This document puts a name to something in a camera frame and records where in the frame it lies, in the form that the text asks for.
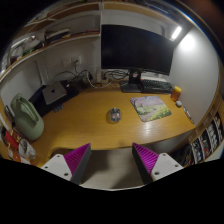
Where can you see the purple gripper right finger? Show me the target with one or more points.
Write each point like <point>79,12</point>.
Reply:
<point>153,166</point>

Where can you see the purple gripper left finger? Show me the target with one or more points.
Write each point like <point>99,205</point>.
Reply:
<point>70,166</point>

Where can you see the landscape picture mouse pad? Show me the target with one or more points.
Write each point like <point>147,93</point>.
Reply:
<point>150,108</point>

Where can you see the white cup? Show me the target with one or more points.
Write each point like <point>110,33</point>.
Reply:
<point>26,150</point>

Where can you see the green watering can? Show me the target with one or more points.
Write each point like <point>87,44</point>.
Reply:
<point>26,117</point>

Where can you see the red box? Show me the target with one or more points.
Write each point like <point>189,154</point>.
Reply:
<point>7,136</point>

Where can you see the small grey round object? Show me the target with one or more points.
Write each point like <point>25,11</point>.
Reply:
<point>178,104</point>

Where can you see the black laptop stand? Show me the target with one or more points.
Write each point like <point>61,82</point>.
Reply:
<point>37,99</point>

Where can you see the silver laptop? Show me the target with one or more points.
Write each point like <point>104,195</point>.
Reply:
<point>53,92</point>

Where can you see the orange pill bottle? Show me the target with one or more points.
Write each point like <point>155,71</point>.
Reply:
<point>176,93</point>

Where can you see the black keyboard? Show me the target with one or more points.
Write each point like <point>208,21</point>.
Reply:
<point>154,86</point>

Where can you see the black computer monitor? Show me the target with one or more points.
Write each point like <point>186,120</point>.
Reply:
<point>135,50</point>

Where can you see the white wall shelf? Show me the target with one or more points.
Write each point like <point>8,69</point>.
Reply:
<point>56,23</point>

